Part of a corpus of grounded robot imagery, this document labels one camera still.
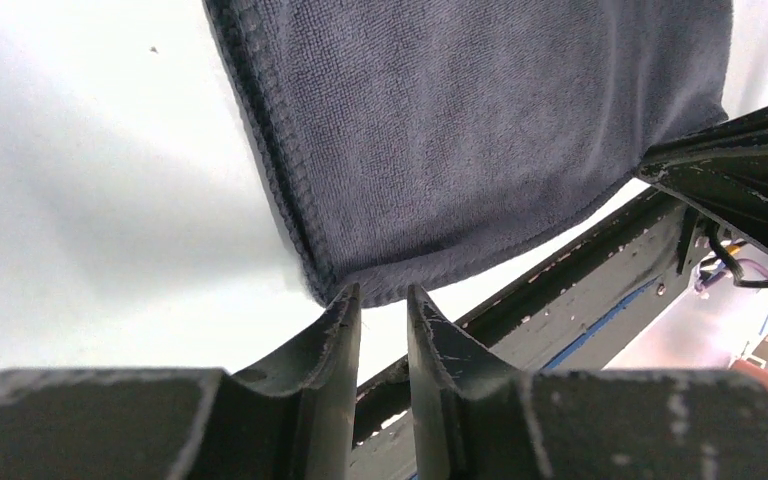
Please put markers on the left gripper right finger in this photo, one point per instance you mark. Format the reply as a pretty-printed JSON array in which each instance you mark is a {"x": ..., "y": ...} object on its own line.
[{"x": 477, "y": 417}]

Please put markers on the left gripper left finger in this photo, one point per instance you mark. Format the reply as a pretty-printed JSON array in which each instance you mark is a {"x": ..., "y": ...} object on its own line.
[{"x": 287, "y": 416}]

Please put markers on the dark navy garment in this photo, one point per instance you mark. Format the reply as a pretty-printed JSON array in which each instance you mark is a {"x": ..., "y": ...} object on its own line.
[{"x": 424, "y": 142}]

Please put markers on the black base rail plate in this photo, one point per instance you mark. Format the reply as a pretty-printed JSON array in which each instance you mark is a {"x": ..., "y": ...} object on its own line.
[{"x": 579, "y": 308}]

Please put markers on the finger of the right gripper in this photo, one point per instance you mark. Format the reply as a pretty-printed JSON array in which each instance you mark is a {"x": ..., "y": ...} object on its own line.
[{"x": 721, "y": 171}]

